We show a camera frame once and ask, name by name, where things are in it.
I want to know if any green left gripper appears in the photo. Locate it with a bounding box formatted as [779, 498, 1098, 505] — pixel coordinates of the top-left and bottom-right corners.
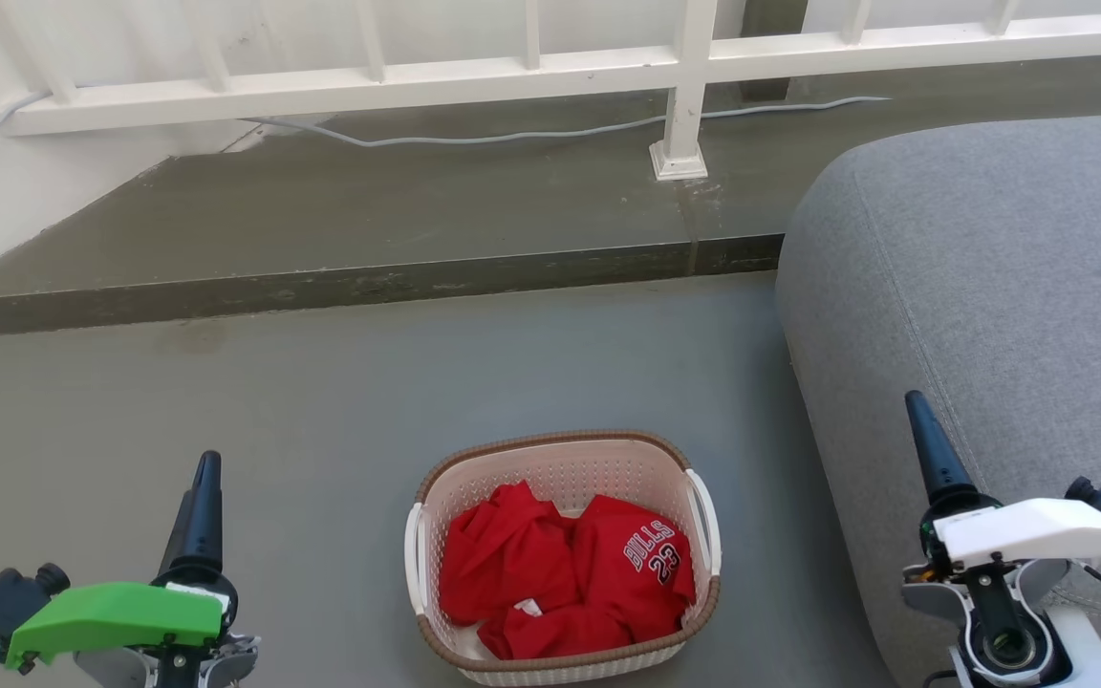
[4, 451, 239, 670]

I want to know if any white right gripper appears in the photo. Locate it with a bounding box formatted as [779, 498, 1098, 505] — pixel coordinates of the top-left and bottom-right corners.
[904, 390, 1101, 572]

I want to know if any plain red garment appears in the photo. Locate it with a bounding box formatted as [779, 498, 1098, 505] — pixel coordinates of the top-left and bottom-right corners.
[439, 481, 633, 660]

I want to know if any red Bulls 23 jersey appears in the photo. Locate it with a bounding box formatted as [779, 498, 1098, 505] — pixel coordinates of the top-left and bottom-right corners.
[570, 494, 698, 643]

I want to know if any grey fabric sofa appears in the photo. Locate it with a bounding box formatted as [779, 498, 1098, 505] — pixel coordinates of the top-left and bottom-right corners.
[775, 110, 1101, 688]

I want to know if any white plastic laundry basket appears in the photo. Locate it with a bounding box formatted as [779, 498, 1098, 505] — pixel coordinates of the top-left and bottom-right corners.
[404, 430, 723, 687]

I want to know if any white railing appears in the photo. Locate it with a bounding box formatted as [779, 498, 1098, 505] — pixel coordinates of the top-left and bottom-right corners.
[0, 0, 1101, 183]

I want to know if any grey floor cable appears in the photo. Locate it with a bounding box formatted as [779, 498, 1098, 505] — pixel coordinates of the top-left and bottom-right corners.
[0, 91, 893, 184]

